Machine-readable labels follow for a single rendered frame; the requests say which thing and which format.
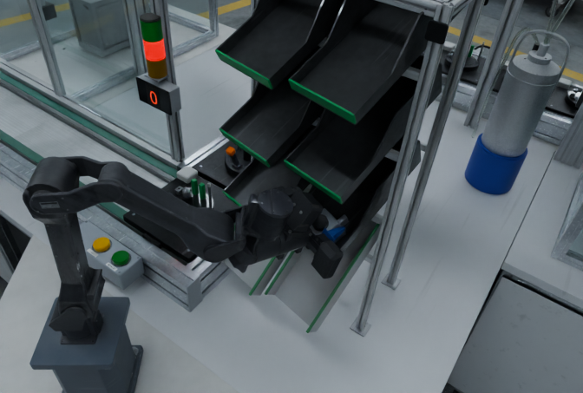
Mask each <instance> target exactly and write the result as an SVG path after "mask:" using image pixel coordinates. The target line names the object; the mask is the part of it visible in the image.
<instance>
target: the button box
mask: <svg viewBox="0 0 583 393"><path fill-rule="evenodd" d="M80 229H81V233H82V239H83V244H84V248H85V252H86V256H87V260H88V264H89V265H91V266H92V267H93V268H95V269H102V275H103V276H105V277H106V278H108V279H109V280H110V281H112V282H113V283H114V284H116V285H117V286H119V287H120V288H121V289H122V290H125V289H126V288H127V287H128V286H130V285H131V284H132V283H133V282H134V281H135V280H136V279H137V278H139V277H140V276H141V275H142V274H144V273H145V270H144V266H143V262H142V258H141V257H140V256H139V255H137V254H136V253H134V252H132V251H131V250H130V249H128V248H127V247H125V246H124V245H123V244H121V243H120V242H119V241H117V240H116V239H114V238H112V237H111V236H109V235H108V234H107V233H105V232H104V231H103V230H101V229H100V228H98V227H97V226H95V225H94V224H92V223H91V222H89V221H88V220H86V221H84V222H83V223H81V224H80ZM101 237H105V238H108V239H109V241H110V247H109V249H107V250H106V251H103V252H98V251H96V250H95V249H94V247H93V243H94V241H95V240H96V239H99V238H101ZM118 251H126V252H128V254H129V261H128V262H127V263H126V264H124V265H115V264H114V263H113V261H112V256H113V254H114V253H115V252H118Z"/></svg>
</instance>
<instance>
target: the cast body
mask: <svg viewBox="0 0 583 393"><path fill-rule="evenodd" d="M348 222H349V221H348V218H347V217H346V216H345V215H343V216H342V217H340V218H339V219H338V220H336V219H335V218H334V217H333V216H332V215H331V213H329V212H328V211H327V210H326V209H325V208H324V209H323V211H322V213H321V214H320V215H318V217H317V218H316V220H315V221H314V222H313V224H312V225H311V226H310V229H311V230H312V232H313V233H314V234H315V235H319V234H321V233H322V231H323V230H324V228H325V229H326V230H327V231H329V230H331V229H334V228H337V227H340V226H344V225H346V224H347V223H348ZM345 234H346V232H345V231H343V232H342V233H341V235H340V236H339V237H338V238H337V239H336V240H335V242H334V243H336V242H337V241H339V240H340V239H341V238H342V237H343V236H344V235H345Z"/></svg>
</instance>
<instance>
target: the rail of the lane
mask: <svg viewBox="0 0 583 393"><path fill-rule="evenodd" d="M35 169H36V166H35V165H33V164H32V163H30V162H29V161H27V160H25V159H24V158H23V157H22V156H20V155H19V154H17V153H15V152H14V151H12V150H11V149H9V148H8V147H6V146H5V145H4V144H2V143H1V142H0V177H2V178H3V179H4V180H6V181H8V182H9V183H10V184H11V185H12V186H14V187H15V188H17V189H18V190H20V191H21V192H22V193H23V192H24V190H25V188H26V186H27V185H28V183H29V180H30V178H31V176H32V174H33V173H34V171H35ZM77 218H78V221H79V225H80V224H81V223H83V222H84V221H86V220H88V221H89V222H91V223H92V224H94V225H95V226H97V227H98V228H100V229H101V230H103V231H104V232H105V233H107V234H108V235H109V236H111V237H112V238H114V239H116V240H117V241H119V242H120V243H121V244H123V245H124V246H125V247H127V248H128V249H130V250H131V251H132V252H134V253H136V254H137V255H139V256H140V257H141V258H142V262H143V266H144V270H145V273H144V274H142V275H141V278H143V279H144V280H146V281H147V282H148V283H149V284H150V285H152V286H153V287H155V288H156V289H157V290H159V291H161V292H162V293H163V294H165V295H166V296H168V297H169V298H171V299H172V300H173V301H174V302H175V303H177V304H178V305H180V306H181V307H183V308H184V309H186V310H187V311H189V312H191V311H192V310H193V309H194V308H195V307H196V306H197V305H198V304H200V303H201V302H202V301H203V298H202V290H201V282H200V275H199V274H197V273H196V272H194V271H192V270H191V269H189V268H188V267H186V266H185V265H183V264H182V263H181V262H179V261H178V260H176V259H174V258H173V257H171V256H170V255H168V254H167V253H165V252H163V251H162V250H161V248H162V247H161V243H160V242H158V241H157V240H155V239H153V238H152V237H150V236H149V235H147V234H146V233H143V234H142V236H140V235H139V234H137V233H135V232H134V231H132V230H131V229H129V228H128V227H126V226H124V225H123V224H122V223H121V222H119V221H118V220H116V219H114V218H113V217H111V216H110V215H108V214H107V213H105V212H103V211H102V210H101V209H100V208H98V207H97V206H91V207H89V208H86V209H84V210H81V211H80V212H77ZM142 237H143V238H142Z"/></svg>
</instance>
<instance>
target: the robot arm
mask: <svg viewBox="0 0 583 393"><path fill-rule="evenodd" d="M81 176H90V177H92V178H95V179H98V181H97V182H92V183H89V184H87V185H85V186H82V187H79V179H80V177H81ZM23 202H24V204H25V206H26V207H27V208H28V210H29V212H30V214H31V216H32V217H33V218H34V219H36V220H38V221H40V222H42V223H43V224H44V225H45V228H46V232H47V234H48V238H49V243H50V246H51V249H52V252H53V255H54V259H55V262H56V267H57V270H58V273H59V276H60V280H61V288H60V293H59V297H58V299H57V302H56V306H55V309H54V311H53V314H52V317H51V319H50V322H49V327H50V328H51V329H53V330H54V331H60V332H61V333H62V336H61V339H60V344H95V343H96V339H97V337H98V334H99V333H100V332H101V330H102V324H103V317H104V315H103V313H100V310H99V309H98V306H99V303H100V300H101V296H102V291H103V287H104V284H105V279H104V278H103V276H102V269H94V268H92V267H89V266H88V260H87V256H86V252H85V248H84V244H83V239H82V233H81V229H80V225H79V221H78V218H77V212H80V211H81V210H84V209H86V208H89V207H91V206H94V205H97V204H99V203H107V202H115V203H117V204H119V205H121V206H123V207H125V208H127V209H128V210H130V211H132V212H134V213H137V214H139V215H140V216H142V217H144V218H146V219H148V220H150V221H152V222H154V223H155V224H157V225H159V226H162V227H164V228H166V229H167V230H169V231H170V232H172V233H175V234H176V235H178V236H179V237H181V239H182V240H183V241H184V243H185V244H186V246H187V248H188V249H189V250H190V251H191V252H193V253H195V254H196V255H197V256H199V257H200V258H202V259H204V260H205V261H207V262H211V263H218V262H221V261H223V260H225V259H227V258H228V259H229V260H230V262H231V264H232V265H233V267H234V268H237V269H238V270H240V271H241V272H242V273H244V272H245V271H246V268H247V267H248V266H249V265H252V264H255V263H258V262H260V261H263V260H266V259H270V258H273V257H276V258H277V259H278V260H280V259H282V258H283V257H284V255H285V253H287V252H291V251H294V252H295V253H300V252H301V251H302V249H303V247H306V248H307V249H308V250H309V249H311V250H312V252H313V253H314V257H313V258H314V259H313V261H312V262H311V265H312V266H313V267H314V268H315V270H316V271H317V272H318V273H319V275H320V276H321V277H322V278H331V277H332V276H333V275H334V273H335V271H336V269H337V267H338V265H339V263H340V261H341V259H342V257H343V256H344V254H343V252H342V251H341V250H340V249H339V248H338V247H337V246H336V244H335V243H334V242H335V240H336V239H337V238H338V237H339V236H340V235H341V233H342V232H343V231H344V229H345V227H344V226H340V227H337V228H334V229H331V230H329V231H327V230H326V229H325V228H324V230H323V231H322V233H321V234H319V235H315V234H314V233H313V232H312V230H311V229H310V226H311V225H312V224H313V222H314V221H315V220H316V218H317V217H318V215H320V214H321V213H322V211H323V207H322V205H321V204H320V203H319V202H318V201H317V200H316V199H315V198H314V197H313V195H312V194H311V193H306V192H303V191H302V190H301V188H300V187H287V188H284V187H275V188H273V189H271V190H265V191H262V192H261V193H260V194H259V195H257V194H253V193H252V194H251V195H250V198H249V200H248V205H247V207H246V206H245V205H243V206H237V207H234V208H231V209H227V210H224V211H221V212H219V211H217V210H214V209H212V208H210V207H198V208H197V207H195V206H191V205H189V204H187V203H186V202H185V201H183V200H180V199H179V198H177V197H175V196H173V195H172V194H170V193H168V192H166V191H165V190H163V189H161V188H159V187H157V186H156V185H154V184H152V183H151V182H149V181H147V180H145V179H143V178H142V177H140V176H138V175H137V174H134V173H132V172H131V171H129V170H128V168H127V166H125V165H124V164H123V163H121V162H119V161H103V162H101V161H98V160H94V159H91V158H89V157H86V156H67V157H55V156H52V157H47V158H44V159H42V160H41V161H39V163H38V165H37V167H36V169H35V171H34V173H33V174H32V176H31V178H30V180H29V183H28V185H27V186H26V188H25V190H24V192H23ZM233 222H235V239H234V223H233Z"/></svg>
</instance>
